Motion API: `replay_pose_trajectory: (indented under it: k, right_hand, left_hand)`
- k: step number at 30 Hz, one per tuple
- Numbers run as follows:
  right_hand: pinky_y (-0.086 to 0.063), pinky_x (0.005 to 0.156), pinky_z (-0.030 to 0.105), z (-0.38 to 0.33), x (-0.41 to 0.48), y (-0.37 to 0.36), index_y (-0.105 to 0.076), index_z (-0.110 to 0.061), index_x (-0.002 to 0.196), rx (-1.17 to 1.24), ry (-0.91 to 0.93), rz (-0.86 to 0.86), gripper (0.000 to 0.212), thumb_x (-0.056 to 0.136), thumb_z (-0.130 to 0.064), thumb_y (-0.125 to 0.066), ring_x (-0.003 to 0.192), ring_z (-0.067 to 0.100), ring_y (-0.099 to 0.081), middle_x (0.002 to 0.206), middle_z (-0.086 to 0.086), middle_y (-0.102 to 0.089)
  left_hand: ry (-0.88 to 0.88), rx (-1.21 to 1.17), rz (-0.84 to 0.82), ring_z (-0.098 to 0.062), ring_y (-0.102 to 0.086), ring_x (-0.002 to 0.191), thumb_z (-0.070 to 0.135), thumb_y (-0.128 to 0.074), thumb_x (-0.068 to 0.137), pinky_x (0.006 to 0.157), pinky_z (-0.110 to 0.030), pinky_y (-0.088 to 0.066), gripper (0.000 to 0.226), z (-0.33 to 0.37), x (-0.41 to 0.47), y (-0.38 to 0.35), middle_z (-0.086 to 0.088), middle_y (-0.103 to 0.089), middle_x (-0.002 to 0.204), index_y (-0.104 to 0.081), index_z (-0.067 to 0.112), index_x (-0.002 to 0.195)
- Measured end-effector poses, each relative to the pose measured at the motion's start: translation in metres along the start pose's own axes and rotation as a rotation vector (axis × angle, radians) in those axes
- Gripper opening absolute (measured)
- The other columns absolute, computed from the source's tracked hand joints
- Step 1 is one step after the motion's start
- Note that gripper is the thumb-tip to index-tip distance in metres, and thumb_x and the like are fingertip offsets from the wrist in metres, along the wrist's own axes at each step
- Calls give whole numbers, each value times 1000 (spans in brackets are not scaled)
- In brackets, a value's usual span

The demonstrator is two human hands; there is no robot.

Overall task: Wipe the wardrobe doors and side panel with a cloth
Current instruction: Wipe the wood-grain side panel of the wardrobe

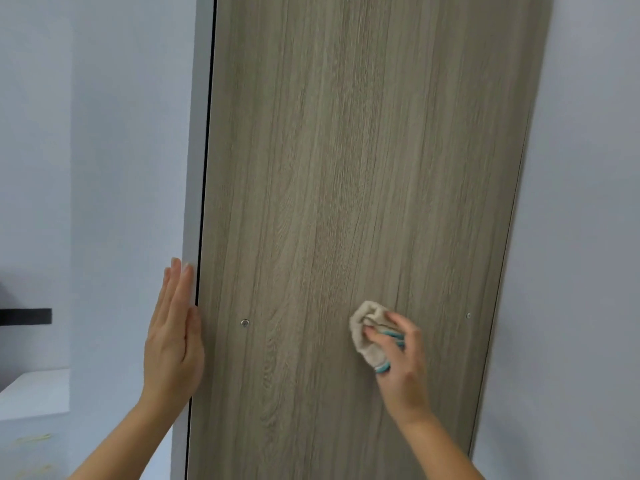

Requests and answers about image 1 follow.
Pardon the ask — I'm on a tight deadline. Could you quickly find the person's left forearm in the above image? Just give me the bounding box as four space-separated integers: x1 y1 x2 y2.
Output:
67 394 193 480

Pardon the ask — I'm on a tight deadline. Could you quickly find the white low cabinet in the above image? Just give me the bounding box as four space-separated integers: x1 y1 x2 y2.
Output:
0 368 71 480

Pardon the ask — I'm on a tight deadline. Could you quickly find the black wall panel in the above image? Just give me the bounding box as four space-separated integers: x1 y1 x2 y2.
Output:
0 308 53 327

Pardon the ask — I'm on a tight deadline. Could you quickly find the person's right hand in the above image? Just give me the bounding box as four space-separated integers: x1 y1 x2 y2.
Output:
362 310 433 428

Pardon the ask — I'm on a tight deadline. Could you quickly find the beige cloth with teal edge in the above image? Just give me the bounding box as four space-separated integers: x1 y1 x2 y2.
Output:
349 300 406 375

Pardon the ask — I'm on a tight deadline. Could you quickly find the person's left hand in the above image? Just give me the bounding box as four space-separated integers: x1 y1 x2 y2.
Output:
141 257 206 411

